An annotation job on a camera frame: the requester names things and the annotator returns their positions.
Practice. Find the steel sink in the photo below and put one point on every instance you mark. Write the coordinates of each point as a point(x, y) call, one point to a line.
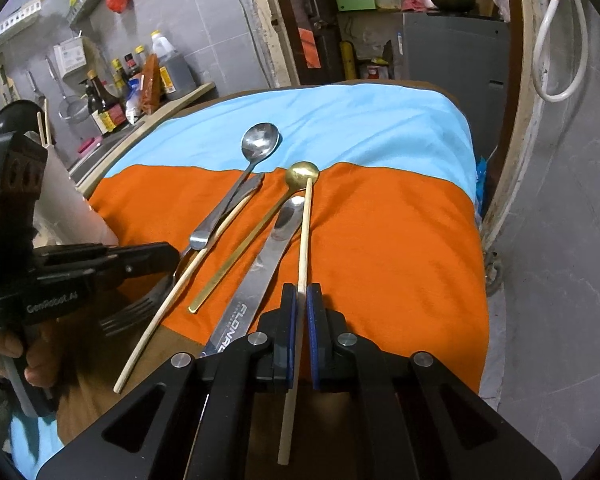
point(105, 152)

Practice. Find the clear yellow cap bottle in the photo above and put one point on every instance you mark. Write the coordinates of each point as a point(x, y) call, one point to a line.
point(140, 56)

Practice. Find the long white wall basket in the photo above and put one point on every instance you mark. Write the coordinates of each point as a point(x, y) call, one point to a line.
point(15, 22)

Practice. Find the silver spoon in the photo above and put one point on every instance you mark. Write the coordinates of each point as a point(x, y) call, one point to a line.
point(260, 140)

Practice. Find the slim yellow cap bottle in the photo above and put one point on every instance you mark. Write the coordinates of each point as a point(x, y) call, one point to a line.
point(119, 80)

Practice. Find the person's left hand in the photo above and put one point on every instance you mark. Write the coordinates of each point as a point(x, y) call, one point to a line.
point(45, 360)

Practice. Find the hanging metal ladle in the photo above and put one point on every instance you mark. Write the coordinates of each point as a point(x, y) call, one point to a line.
point(34, 90)

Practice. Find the grey cabinet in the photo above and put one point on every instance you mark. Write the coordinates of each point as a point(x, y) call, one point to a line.
point(455, 75)

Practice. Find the white wall cutlery basket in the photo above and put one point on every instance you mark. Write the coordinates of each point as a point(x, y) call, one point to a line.
point(70, 57)

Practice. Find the red cap sauce bottle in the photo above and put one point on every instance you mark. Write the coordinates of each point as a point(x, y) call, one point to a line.
point(131, 67)

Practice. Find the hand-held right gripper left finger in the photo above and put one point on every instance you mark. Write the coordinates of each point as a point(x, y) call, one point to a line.
point(286, 345)

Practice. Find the grey metal wall shelf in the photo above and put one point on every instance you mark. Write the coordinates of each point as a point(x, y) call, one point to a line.
point(87, 2)

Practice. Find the large soy sauce bottle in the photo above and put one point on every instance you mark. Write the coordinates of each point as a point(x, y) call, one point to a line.
point(109, 110)

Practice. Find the dark oil jug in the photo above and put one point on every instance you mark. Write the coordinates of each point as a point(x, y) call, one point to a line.
point(175, 72)

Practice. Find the worn white door frame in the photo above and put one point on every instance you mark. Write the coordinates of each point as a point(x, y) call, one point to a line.
point(272, 20)

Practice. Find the gold spoon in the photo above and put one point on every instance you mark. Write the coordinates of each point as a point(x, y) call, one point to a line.
point(302, 174)

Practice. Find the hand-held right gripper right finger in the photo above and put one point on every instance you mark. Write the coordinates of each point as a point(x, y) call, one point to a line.
point(314, 345)

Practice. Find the wooden chopstick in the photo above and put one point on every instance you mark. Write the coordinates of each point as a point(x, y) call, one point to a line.
point(305, 240)
point(40, 127)
point(180, 285)

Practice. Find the colourful striped blanket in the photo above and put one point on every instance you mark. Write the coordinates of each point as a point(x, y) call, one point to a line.
point(380, 235)

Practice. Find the green box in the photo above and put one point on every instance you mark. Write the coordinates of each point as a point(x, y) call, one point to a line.
point(355, 1)

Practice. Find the pink sponge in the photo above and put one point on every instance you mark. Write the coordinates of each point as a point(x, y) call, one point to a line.
point(90, 144)

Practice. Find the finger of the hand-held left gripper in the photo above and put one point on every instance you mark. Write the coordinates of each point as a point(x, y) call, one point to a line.
point(105, 257)

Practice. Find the orange spice bag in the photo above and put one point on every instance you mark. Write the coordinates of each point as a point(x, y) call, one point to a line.
point(151, 85)

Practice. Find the dark pump bottle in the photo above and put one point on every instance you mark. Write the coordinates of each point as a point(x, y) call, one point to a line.
point(91, 105)

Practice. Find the black wok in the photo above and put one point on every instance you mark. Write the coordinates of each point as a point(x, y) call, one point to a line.
point(15, 112)

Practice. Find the silver table knife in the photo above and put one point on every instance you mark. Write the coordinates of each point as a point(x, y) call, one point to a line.
point(260, 280)

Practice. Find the blue white food bag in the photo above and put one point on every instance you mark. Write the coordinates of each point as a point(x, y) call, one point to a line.
point(135, 100)

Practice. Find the dark steel fork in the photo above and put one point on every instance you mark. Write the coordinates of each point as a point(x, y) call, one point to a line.
point(130, 317)

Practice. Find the white plastic utensil caddy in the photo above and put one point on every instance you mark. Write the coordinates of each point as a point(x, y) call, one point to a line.
point(65, 195)

